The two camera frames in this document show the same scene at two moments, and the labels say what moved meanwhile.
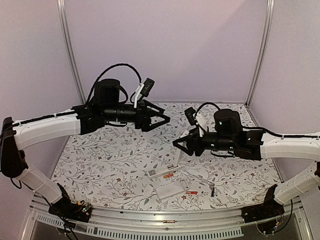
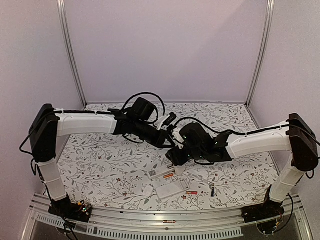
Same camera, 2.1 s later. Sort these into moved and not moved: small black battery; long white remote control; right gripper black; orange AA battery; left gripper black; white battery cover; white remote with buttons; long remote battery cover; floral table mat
Moved: long remote battery cover; right gripper black; left gripper black; white remote with buttons
Not moved: floral table mat; long white remote control; small black battery; white battery cover; orange AA battery
